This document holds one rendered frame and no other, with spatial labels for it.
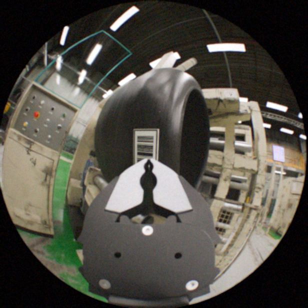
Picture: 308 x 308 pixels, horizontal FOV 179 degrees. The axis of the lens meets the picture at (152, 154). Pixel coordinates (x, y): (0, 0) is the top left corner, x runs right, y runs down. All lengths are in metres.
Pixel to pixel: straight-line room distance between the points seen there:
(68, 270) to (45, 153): 0.95
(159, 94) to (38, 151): 0.82
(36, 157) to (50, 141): 0.17
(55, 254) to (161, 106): 1.26
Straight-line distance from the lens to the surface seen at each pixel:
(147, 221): 0.25
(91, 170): 0.49
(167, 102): 0.18
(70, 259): 1.18
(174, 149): 0.18
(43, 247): 1.25
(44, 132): 0.89
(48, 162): 0.84
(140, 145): 0.15
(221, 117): 0.85
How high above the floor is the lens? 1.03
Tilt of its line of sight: 10 degrees up
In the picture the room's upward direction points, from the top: 19 degrees clockwise
